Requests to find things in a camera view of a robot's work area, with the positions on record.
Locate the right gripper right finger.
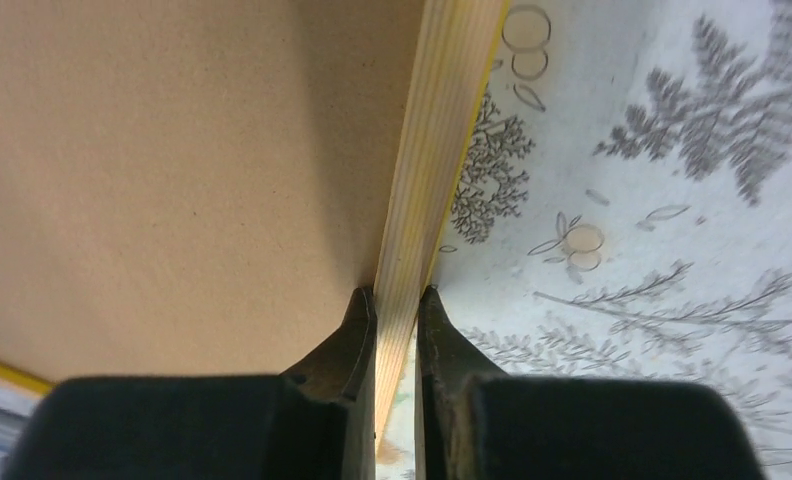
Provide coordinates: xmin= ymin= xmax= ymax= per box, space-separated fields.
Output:
xmin=415 ymin=287 xmax=764 ymax=480

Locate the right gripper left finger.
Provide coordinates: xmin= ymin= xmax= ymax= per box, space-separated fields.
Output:
xmin=0 ymin=287 xmax=377 ymax=479

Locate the yellow wooden picture frame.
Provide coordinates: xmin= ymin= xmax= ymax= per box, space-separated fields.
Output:
xmin=0 ymin=0 xmax=513 ymax=452

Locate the floral patterned table mat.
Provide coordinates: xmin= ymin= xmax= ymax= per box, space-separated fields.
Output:
xmin=376 ymin=1 xmax=792 ymax=479

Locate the brown cardboard backing board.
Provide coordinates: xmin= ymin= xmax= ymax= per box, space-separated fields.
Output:
xmin=0 ymin=0 xmax=427 ymax=384

